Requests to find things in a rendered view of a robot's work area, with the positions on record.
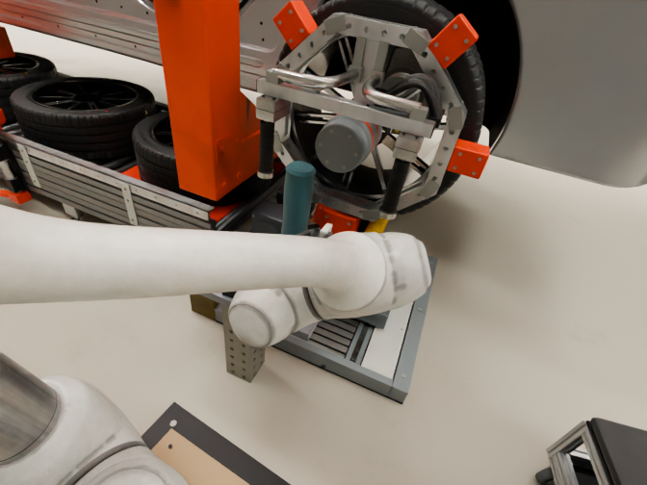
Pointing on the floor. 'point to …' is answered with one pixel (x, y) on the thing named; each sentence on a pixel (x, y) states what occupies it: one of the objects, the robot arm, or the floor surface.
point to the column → (240, 353)
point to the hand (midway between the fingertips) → (324, 233)
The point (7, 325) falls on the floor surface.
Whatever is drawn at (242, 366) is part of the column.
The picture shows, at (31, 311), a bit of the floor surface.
